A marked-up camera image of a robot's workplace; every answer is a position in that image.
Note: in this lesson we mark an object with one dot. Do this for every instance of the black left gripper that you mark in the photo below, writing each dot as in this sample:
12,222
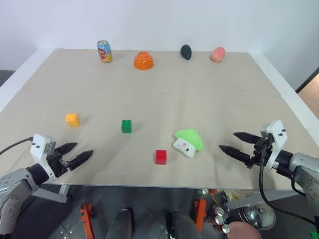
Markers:
56,166

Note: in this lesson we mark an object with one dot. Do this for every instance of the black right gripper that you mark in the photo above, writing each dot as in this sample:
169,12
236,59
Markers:
259,154

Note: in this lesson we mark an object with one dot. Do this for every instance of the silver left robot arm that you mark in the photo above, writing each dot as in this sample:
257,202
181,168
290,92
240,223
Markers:
15,191

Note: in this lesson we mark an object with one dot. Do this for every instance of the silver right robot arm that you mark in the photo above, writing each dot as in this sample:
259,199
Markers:
302,171

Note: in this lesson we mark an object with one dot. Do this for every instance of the orange toy brick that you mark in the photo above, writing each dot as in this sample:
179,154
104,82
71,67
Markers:
72,120

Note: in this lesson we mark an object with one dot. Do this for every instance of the white table leg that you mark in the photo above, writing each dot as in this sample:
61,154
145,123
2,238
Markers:
63,190

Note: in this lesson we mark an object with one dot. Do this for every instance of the green white mushroom plush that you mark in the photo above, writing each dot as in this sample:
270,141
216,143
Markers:
189,140

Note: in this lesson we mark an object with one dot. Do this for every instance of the green toy brick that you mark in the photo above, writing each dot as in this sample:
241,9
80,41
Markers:
126,126

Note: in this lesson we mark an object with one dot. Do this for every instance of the orange metal clamp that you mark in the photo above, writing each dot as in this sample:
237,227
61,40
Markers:
200,214
86,219

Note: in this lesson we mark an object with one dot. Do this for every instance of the silver drink can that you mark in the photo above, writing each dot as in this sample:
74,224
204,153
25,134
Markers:
226,228
219,220
219,211

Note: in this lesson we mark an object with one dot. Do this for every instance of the shiny metal pot lid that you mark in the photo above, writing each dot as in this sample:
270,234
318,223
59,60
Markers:
256,216

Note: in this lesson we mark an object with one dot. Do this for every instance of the red toy brick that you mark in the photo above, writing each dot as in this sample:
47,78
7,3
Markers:
161,157

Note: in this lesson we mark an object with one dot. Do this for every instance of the dark rounded shape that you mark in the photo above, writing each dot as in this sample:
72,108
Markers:
123,224
182,225

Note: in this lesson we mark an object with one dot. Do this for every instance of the pink round plate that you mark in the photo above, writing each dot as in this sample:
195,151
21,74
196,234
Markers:
243,231

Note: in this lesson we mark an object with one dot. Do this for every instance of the pink peach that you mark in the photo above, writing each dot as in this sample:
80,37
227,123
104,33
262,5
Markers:
218,55

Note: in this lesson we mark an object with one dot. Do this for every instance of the beige table cover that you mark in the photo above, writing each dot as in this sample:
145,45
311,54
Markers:
154,99

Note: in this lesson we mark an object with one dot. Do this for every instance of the colourful printed soda can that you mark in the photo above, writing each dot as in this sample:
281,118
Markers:
104,51

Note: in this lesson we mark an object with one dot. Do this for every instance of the dark green avocado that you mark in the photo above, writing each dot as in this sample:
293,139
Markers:
186,52

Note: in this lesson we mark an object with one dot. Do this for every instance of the orange upturned bowl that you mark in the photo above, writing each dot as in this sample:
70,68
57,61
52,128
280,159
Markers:
143,61

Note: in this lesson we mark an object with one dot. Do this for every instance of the green object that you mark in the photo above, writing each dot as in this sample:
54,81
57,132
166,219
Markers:
314,234

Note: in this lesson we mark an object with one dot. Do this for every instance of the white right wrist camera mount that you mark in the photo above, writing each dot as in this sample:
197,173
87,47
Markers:
276,139

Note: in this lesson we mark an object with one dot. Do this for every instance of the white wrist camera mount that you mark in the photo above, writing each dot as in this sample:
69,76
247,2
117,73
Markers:
37,147
276,139

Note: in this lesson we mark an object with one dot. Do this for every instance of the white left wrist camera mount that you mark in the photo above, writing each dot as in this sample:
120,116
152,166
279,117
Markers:
37,147

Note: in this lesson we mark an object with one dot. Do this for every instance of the grey table bracket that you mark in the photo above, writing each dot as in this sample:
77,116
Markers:
51,195

